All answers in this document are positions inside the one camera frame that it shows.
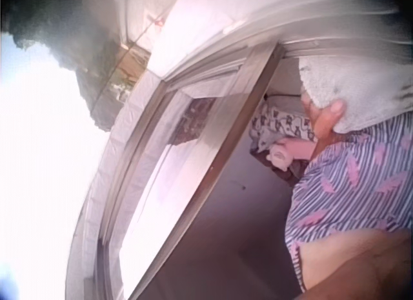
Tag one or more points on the small red clip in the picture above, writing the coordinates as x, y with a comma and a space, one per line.
159, 21

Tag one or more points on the dark leafy tree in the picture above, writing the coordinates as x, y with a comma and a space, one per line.
48, 22

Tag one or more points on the person's left hand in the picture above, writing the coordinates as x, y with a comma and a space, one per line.
324, 122

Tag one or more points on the white and pink plush toy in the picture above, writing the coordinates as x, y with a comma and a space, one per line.
282, 156

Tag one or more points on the white terry towel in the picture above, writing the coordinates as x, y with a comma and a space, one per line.
355, 87

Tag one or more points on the brown sliding window frame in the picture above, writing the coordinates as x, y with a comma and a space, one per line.
245, 119

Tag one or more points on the white blanket with dark print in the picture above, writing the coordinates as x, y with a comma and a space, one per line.
284, 121

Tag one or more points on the brown neighbouring building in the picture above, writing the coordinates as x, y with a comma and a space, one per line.
129, 64

